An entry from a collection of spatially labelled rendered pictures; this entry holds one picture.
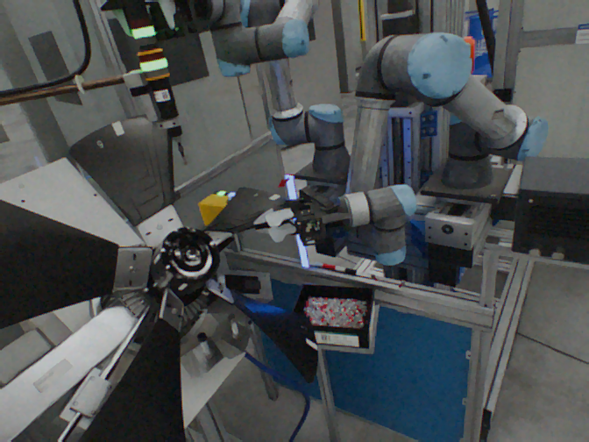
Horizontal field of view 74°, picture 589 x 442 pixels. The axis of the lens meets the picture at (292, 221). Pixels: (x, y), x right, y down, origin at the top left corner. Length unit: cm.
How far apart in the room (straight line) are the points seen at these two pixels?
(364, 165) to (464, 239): 42
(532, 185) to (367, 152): 35
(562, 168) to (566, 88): 145
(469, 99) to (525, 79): 139
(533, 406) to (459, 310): 97
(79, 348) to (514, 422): 166
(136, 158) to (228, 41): 33
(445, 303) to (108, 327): 82
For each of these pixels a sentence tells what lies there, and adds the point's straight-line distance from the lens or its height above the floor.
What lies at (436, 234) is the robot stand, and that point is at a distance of 125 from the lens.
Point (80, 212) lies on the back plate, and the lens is 109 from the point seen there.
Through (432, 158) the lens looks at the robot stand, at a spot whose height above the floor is 104.
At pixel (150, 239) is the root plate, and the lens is 87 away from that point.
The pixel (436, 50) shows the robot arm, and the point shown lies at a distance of 83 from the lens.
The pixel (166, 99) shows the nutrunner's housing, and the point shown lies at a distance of 77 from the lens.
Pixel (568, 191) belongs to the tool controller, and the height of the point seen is 123.
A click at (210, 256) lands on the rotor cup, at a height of 120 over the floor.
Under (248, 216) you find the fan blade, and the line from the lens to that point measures 93.
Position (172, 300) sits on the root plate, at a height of 116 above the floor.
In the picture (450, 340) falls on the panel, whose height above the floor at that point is 70.
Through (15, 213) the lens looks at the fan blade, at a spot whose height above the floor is 139.
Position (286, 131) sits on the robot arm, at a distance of 145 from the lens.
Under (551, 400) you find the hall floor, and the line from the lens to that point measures 209.
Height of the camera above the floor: 161
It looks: 29 degrees down
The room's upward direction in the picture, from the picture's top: 11 degrees counter-clockwise
